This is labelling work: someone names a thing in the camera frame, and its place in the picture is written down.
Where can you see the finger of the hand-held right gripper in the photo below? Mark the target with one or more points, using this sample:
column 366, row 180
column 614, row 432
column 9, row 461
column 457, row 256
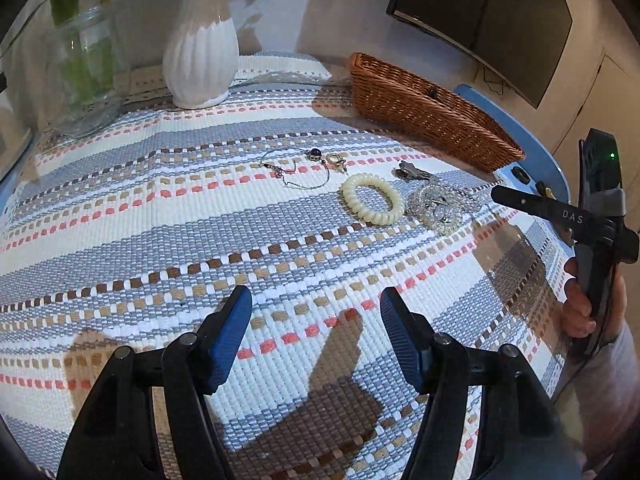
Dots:
column 540, row 206

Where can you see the clear glass vase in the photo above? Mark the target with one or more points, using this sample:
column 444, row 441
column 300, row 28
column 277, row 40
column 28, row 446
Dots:
column 82, row 75

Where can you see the striped woven table mat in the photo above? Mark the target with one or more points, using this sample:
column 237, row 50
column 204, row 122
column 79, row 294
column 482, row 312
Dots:
column 200, row 240

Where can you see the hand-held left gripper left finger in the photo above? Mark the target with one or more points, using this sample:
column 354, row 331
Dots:
column 230, row 340

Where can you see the woven striped table cloth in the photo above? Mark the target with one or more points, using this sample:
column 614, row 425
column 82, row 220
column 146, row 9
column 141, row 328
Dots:
column 280, row 67

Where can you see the small gold clasp ornament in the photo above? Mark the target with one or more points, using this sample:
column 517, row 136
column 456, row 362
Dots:
column 336, row 161

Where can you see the white ribbed ceramic vase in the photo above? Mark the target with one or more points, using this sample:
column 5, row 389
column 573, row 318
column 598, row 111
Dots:
column 200, row 50

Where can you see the brown wicker basket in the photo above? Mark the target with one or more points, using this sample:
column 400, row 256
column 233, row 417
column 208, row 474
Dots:
column 425, row 110

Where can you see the black flat screen television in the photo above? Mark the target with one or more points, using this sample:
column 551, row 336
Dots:
column 480, row 10

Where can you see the person's right forearm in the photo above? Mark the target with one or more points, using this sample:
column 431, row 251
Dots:
column 612, row 395

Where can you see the person's right hand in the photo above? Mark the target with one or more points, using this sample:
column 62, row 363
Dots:
column 576, row 305

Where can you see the grey blue hair clip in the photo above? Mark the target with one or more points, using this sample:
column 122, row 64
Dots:
column 410, row 172

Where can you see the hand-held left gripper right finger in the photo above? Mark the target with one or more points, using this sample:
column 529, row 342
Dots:
column 404, row 345

